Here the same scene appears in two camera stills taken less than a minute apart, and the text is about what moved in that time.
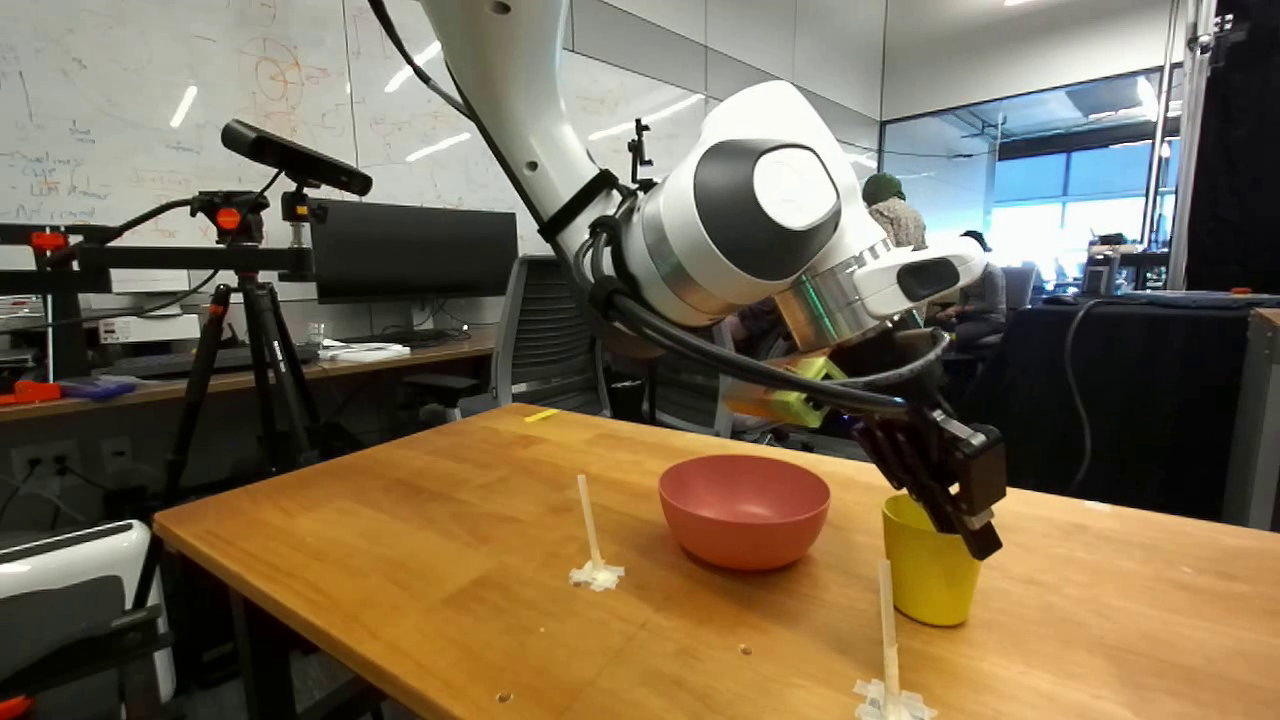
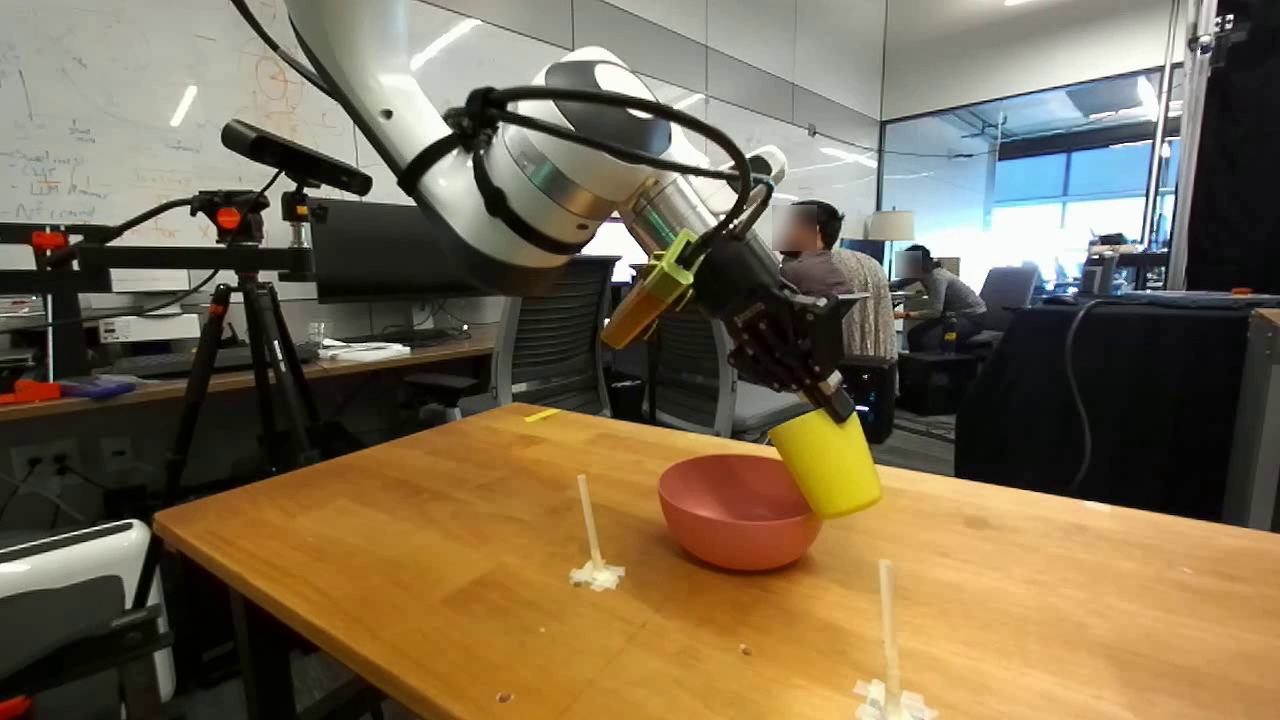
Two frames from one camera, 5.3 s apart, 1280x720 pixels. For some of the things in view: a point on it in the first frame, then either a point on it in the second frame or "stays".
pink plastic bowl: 744,511 stays
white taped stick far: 886,699 stays
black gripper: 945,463 → 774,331
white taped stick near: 594,573 stays
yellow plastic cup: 934,573 → 828,458
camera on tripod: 243,217 stays
